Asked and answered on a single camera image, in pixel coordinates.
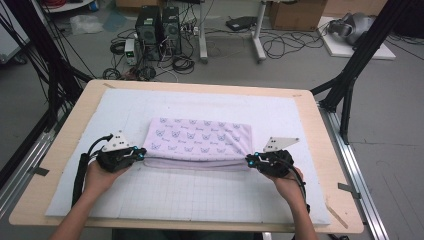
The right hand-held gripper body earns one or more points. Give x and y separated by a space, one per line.
278 165

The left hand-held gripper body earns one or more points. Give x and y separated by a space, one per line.
115 161

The lilac towel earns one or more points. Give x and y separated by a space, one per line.
200 143

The person's right hand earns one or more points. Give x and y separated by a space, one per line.
291 185

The person's left hand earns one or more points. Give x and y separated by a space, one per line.
98 181

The white grid mat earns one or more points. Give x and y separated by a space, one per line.
200 200

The black tape piece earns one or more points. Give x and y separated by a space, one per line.
39 171
348 189

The thin wooden stick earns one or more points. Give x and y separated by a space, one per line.
336 216

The person's dark clothing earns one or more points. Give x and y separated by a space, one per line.
183 235

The white power supply unit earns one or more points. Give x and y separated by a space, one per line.
130 51

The large black computer tower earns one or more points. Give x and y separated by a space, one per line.
148 31

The white desk leg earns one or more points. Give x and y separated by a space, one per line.
203 33
258 36

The slim black computer tower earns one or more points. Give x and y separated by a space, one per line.
171 30

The teal floor sheet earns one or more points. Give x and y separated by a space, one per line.
115 20

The white floor board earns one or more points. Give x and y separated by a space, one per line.
340 48

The black flat device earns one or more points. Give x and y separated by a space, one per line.
240 23

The clear plastic bag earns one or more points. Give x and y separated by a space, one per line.
86 24

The brown cardboard box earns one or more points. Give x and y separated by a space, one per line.
296 15

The grey robot head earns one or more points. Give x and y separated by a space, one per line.
355 26

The aluminium rail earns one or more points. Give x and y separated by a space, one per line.
26 166
353 166

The black metal frame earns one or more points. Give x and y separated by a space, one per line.
53 66
350 76

